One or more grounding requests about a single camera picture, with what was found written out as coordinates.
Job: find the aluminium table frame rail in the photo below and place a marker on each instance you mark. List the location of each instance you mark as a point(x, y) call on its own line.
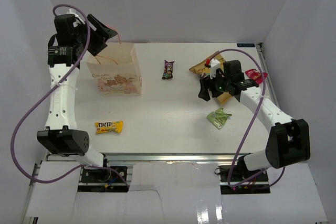
point(169, 158)

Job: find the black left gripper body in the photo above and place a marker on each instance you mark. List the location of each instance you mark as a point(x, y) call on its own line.
point(80, 39)

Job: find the yellow M&M's packet face-up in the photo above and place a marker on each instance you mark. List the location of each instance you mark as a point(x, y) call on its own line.
point(105, 127)

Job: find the brown M&M's packet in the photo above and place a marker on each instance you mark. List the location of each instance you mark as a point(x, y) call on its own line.
point(168, 70)

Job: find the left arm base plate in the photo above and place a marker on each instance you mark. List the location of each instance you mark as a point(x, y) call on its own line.
point(99, 176)

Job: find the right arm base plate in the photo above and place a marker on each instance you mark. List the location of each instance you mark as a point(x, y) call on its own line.
point(237, 176)

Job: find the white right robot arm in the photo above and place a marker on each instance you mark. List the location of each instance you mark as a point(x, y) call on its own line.
point(288, 142)

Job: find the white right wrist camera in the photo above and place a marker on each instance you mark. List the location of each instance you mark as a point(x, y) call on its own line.
point(213, 64)

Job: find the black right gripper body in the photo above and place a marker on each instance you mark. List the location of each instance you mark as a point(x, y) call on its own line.
point(221, 83)

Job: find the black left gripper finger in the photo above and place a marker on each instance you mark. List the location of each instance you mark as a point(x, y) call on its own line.
point(96, 45)
point(99, 31)

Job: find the small pink candy packet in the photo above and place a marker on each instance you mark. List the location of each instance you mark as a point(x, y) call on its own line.
point(256, 75)

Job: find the cream bear paper bag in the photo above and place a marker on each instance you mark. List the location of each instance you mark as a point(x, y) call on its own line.
point(116, 70)

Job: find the tan popcorn chips bag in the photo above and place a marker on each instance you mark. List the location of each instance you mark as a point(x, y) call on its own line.
point(202, 71)

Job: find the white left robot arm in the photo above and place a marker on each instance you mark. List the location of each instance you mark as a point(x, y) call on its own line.
point(61, 135)

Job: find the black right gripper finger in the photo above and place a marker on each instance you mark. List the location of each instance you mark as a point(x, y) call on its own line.
point(204, 93)
point(215, 93)

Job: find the green snack packet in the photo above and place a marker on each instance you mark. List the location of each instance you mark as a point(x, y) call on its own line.
point(218, 117)

